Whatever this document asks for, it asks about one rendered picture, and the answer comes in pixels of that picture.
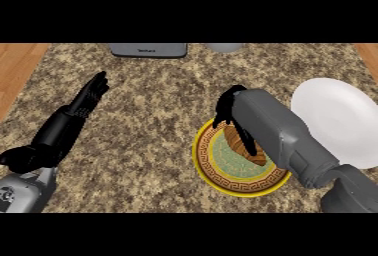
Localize white plate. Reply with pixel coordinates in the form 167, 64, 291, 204
290, 77, 378, 170

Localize yellow patterned plate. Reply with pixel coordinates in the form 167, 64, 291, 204
191, 117, 293, 199

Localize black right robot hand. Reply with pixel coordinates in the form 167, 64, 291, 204
211, 84, 260, 158

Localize brown croissant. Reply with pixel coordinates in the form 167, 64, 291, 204
222, 123, 269, 167

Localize dark grey flat appliance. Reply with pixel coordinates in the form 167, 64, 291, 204
108, 43, 189, 60

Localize pale grey round container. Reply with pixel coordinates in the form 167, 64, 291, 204
205, 43, 245, 54

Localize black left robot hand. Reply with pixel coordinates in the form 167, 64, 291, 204
0, 70, 111, 175

